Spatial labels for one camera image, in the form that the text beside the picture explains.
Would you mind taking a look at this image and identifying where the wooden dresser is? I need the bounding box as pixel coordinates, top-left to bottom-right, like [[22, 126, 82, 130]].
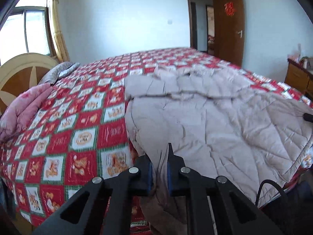
[[284, 59, 312, 100]]

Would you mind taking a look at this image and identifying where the window with dark frame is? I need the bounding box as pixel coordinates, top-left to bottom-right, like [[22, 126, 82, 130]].
[[1, 0, 54, 65]]

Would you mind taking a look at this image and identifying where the right yellow curtain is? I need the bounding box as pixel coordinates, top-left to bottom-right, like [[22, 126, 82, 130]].
[[47, 0, 70, 63]]

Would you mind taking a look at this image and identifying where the clutter on dresser top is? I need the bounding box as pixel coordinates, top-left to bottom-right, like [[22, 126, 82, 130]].
[[288, 43, 312, 70]]

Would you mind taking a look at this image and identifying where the cream and brown headboard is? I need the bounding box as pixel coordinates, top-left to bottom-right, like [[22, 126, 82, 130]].
[[1, 52, 58, 114]]

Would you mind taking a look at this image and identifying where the black cable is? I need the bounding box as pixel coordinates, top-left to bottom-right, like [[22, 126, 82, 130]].
[[255, 179, 289, 208]]

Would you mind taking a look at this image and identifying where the red patchwork cartoon bedspread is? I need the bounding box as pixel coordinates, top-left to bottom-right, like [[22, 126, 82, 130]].
[[0, 47, 313, 235]]

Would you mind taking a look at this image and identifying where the folded pink quilt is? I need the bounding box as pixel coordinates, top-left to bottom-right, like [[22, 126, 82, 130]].
[[1, 83, 53, 143]]

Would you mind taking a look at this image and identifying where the brown wooden door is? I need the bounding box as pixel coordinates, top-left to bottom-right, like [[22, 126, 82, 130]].
[[213, 0, 245, 67]]

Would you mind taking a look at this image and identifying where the beige quilted puffer jacket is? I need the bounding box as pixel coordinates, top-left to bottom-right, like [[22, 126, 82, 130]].
[[125, 67, 312, 234]]

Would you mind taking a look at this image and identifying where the red double happiness decoration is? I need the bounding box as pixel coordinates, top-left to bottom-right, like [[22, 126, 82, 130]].
[[224, 2, 236, 16]]

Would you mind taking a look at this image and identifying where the grey striped pillow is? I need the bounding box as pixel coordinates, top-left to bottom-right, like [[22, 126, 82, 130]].
[[38, 61, 81, 85]]

